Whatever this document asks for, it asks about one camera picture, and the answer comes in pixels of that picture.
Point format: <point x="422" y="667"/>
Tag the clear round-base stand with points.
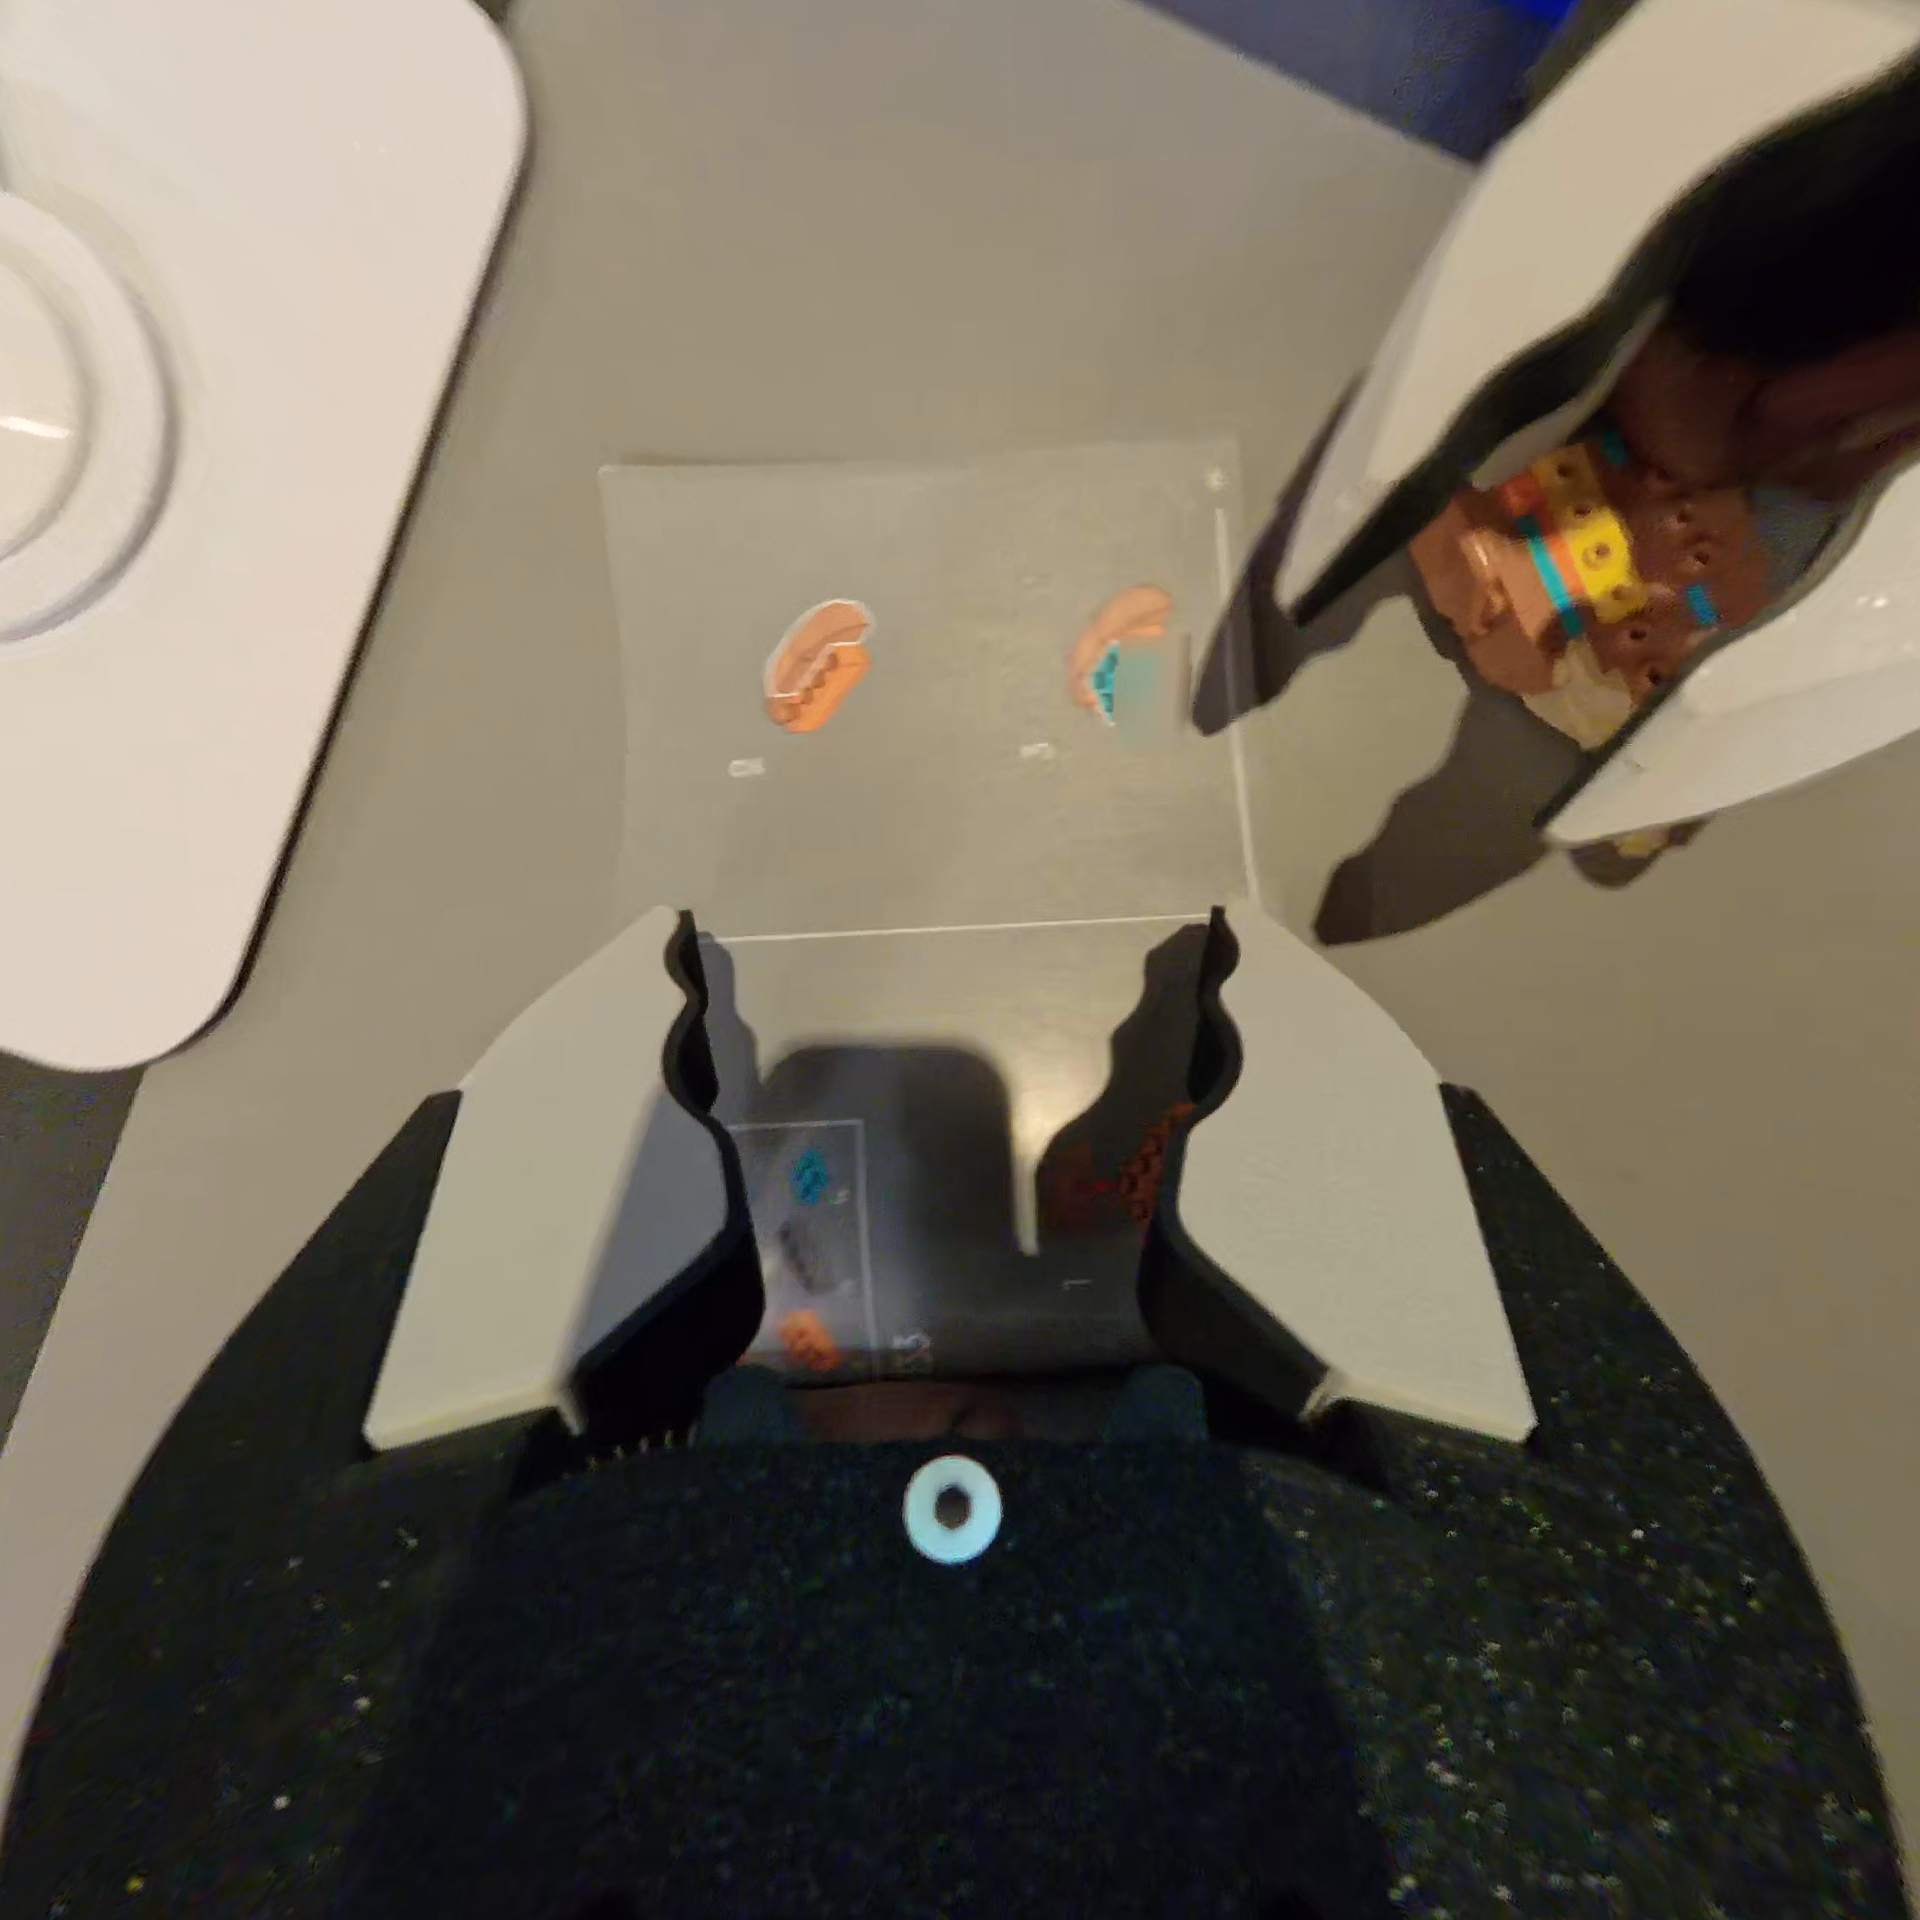
<point x="77" y="421"/>

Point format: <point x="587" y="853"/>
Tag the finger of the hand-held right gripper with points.
<point x="1787" y="706"/>
<point x="1500" y="254"/>

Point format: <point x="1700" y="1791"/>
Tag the white flat board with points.
<point x="301" y="524"/>

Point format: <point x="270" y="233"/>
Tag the grey desk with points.
<point x="902" y="271"/>

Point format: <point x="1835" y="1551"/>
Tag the grey instruction booklet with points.
<point x="932" y="781"/>

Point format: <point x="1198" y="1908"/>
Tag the blue plastic bin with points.
<point x="1349" y="61"/>

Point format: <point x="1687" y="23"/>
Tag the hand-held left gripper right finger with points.
<point x="1349" y="1202"/>

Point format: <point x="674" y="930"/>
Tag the brown yellow toy brick model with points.
<point x="1517" y="601"/>

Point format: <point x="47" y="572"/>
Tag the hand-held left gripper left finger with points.
<point x="524" y="1202"/>

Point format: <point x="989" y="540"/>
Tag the person's right hand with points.
<point x="1771" y="421"/>

